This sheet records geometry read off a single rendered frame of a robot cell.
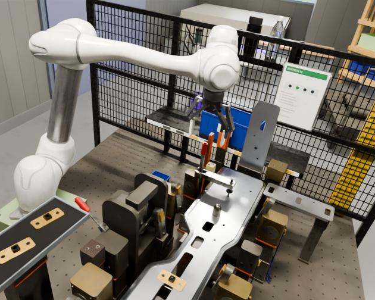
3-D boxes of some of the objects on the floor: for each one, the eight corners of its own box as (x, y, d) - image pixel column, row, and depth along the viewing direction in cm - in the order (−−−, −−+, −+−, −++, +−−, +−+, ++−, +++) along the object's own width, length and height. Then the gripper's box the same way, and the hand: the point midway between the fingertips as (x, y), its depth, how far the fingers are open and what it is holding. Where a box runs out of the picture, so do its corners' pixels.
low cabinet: (200, 36, 849) (205, 3, 805) (281, 52, 798) (291, 17, 754) (177, 50, 699) (180, 10, 655) (274, 70, 648) (286, 28, 604)
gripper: (179, 81, 111) (174, 133, 123) (244, 101, 103) (231, 154, 114) (188, 77, 117) (183, 126, 128) (250, 94, 108) (238, 146, 120)
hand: (206, 137), depth 121 cm, fingers open, 13 cm apart
